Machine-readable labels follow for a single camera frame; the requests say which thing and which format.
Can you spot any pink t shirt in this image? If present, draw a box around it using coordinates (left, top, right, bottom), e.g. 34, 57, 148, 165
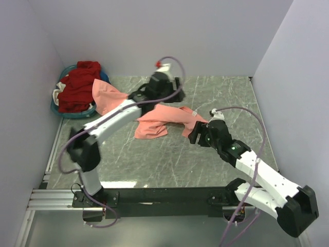
92, 79, 207, 139

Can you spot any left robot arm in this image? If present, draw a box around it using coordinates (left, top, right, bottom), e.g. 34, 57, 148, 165
66, 72, 185, 203

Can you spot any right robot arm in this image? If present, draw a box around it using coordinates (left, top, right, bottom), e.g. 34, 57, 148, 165
188, 119, 319, 238

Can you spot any blue t shirt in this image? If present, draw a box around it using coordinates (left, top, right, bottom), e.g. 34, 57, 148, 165
100, 71, 110, 84

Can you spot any teal laundry basket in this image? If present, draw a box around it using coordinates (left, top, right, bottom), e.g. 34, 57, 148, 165
50, 65, 96, 119

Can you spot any red t shirt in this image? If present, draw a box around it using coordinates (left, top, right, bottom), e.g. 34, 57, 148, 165
58, 61, 101, 113

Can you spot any white t shirt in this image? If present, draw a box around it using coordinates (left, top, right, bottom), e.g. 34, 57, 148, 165
52, 82, 66, 106

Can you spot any black base beam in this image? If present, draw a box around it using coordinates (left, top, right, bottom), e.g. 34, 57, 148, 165
71, 187, 247, 222

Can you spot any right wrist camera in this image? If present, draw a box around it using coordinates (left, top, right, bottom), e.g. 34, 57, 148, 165
209, 109, 225, 121

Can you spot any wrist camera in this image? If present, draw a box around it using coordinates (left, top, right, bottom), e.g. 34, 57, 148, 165
209, 109, 225, 121
155, 61, 171, 77

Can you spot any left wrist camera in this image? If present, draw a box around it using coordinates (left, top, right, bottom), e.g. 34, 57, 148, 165
155, 61, 171, 77

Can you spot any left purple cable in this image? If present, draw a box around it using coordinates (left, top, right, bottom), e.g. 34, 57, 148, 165
58, 55, 186, 229

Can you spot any aluminium rail frame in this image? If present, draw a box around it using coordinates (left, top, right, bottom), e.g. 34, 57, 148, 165
25, 120, 85, 211

